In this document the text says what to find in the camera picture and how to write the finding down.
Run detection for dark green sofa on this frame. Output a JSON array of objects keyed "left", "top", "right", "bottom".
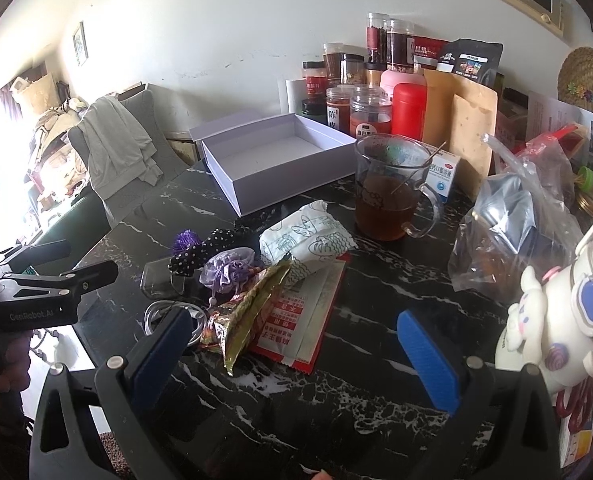
[{"left": 26, "top": 192, "right": 112, "bottom": 261}]

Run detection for white charging cable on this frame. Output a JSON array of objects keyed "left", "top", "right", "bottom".
[{"left": 144, "top": 300, "right": 210, "bottom": 348}]

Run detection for glass mug of tea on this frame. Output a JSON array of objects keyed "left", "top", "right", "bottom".
[{"left": 353, "top": 135, "right": 444, "bottom": 242}]

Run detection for wall picture frame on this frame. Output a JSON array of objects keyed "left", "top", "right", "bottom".
[{"left": 72, "top": 21, "right": 88, "bottom": 67}]

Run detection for purple drawstring pouch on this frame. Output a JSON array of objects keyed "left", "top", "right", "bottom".
[{"left": 199, "top": 247, "right": 264, "bottom": 306}]

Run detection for white box lid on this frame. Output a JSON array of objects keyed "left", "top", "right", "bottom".
[{"left": 189, "top": 113, "right": 297, "bottom": 144}]

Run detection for printed paper sheets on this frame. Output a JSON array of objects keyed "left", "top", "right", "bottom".
[{"left": 526, "top": 91, "right": 593, "bottom": 171}]

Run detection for metal spoon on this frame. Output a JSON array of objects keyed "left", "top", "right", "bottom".
[{"left": 391, "top": 142, "right": 448, "bottom": 194}]

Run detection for red canister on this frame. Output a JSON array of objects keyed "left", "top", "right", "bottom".
[{"left": 391, "top": 82, "right": 428, "bottom": 143}]

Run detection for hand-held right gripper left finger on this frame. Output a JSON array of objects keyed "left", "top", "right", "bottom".
[{"left": 29, "top": 305, "right": 196, "bottom": 480}]

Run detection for tall jar red label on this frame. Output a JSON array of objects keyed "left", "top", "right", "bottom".
[{"left": 366, "top": 12, "right": 391, "bottom": 66}]

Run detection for red white sachet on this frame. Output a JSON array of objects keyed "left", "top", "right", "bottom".
[{"left": 249, "top": 255, "right": 352, "bottom": 373}]

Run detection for clear jar orange label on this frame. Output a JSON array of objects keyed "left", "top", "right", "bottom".
[{"left": 349, "top": 86, "right": 393, "bottom": 136}]

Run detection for pink bottle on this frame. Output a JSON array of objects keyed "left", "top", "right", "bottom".
[{"left": 380, "top": 69, "right": 424, "bottom": 106}]

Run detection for light grey garment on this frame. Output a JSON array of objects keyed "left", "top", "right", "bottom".
[{"left": 79, "top": 95, "right": 164, "bottom": 201}]

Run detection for black lid jar yellow powder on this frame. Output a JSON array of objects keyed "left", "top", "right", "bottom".
[{"left": 363, "top": 62, "right": 388, "bottom": 88}]

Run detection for gold green snack packet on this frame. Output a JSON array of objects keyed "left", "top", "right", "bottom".
[{"left": 199, "top": 260, "right": 292, "bottom": 376}]

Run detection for person's left hand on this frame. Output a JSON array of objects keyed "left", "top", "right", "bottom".
[{"left": 0, "top": 332, "right": 32, "bottom": 401}]

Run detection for white cardboard box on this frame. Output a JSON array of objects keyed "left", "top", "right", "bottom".
[{"left": 200, "top": 114, "right": 360, "bottom": 218}]

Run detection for white green patterned packet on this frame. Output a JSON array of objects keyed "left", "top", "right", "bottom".
[{"left": 259, "top": 200, "right": 358, "bottom": 281}]

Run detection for white cartoon kettle bottle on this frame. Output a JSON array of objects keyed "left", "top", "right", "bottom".
[{"left": 495, "top": 215, "right": 593, "bottom": 396}]

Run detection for dark grey small case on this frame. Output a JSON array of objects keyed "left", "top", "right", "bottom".
[{"left": 141, "top": 257, "right": 202, "bottom": 298}]

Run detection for speckled kraft paper bag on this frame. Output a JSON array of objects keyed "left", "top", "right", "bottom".
[{"left": 449, "top": 80, "right": 499, "bottom": 201}]

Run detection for red scissors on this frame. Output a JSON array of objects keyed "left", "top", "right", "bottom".
[{"left": 555, "top": 375, "right": 593, "bottom": 433}]

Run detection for black lid jar dried slices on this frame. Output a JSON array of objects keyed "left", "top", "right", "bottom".
[{"left": 339, "top": 54, "right": 366, "bottom": 86}]

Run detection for grey chair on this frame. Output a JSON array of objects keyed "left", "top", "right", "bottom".
[{"left": 66, "top": 82, "right": 192, "bottom": 221}]

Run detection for woven straw fan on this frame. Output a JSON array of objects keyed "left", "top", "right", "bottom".
[{"left": 557, "top": 46, "right": 593, "bottom": 116}]

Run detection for clear plastic bag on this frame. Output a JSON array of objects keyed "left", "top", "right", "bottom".
[{"left": 449, "top": 134, "right": 584, "bottom": 306}]

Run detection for tan paper bag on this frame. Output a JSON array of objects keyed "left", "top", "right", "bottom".
[{"left": 423, "top": 67, "right": 477, "bottom": 148}]

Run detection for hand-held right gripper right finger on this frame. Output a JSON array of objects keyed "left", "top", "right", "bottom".
[{"left": 395, "top": 309, "right": 563, "bottom": 480}]

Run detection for black printed bag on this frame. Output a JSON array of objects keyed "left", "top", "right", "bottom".
[{"left": 436, "top": 38, "right": 504, "bottom": 93}]

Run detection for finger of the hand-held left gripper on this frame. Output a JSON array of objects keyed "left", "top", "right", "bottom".
[
  {"left": 5, "top": 260, "right": 120, "bottom": 307},
  {"left": 0, "top": 239, "right": 73, "bottom": 268}
]

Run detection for dark green jar black lid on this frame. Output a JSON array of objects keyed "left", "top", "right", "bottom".
[{"left": 301, "top": 99, "right": 328, "bottom": 126}]

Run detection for tall jar dark label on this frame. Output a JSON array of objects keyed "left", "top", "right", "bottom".
[{"left": 385, "top": 19, "right": 415, "bottom": 72}]

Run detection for black polka dot hair bow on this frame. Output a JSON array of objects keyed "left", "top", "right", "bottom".
[{"left": 168, "top": 227, "right": 254, "bottom": 276}]

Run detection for white medicine box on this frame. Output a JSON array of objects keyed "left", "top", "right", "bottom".
[{"left": 425, "top": 152, "right": 463, "bottom": 204}]

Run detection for purple tassel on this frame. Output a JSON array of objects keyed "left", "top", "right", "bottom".
[{"left": 171, "top": 230, "right": 202, "bottom": 256}]

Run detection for tall jar brown contents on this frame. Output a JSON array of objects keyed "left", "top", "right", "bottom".
[{"left": 323, "top": 43, "right": 349, "bottom": 88}]

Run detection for jar with white label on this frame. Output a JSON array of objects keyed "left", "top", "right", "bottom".
[{"left": 325, "top": 86, "right": 357, "bottom": 133}]

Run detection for white wooden frame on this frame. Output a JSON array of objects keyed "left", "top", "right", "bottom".
[{"left": 166, "top": 132, "right": 200, "bottom": 166}]

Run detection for pile of household clutter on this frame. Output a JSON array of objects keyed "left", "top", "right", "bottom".
[{"left": 0, "top": 72, "right": 90, "bottom": 211}]

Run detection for red label jar black lid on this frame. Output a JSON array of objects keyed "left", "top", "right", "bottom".
[{"left": 302, "top": 61, "right": 329, "bottom": 101}]

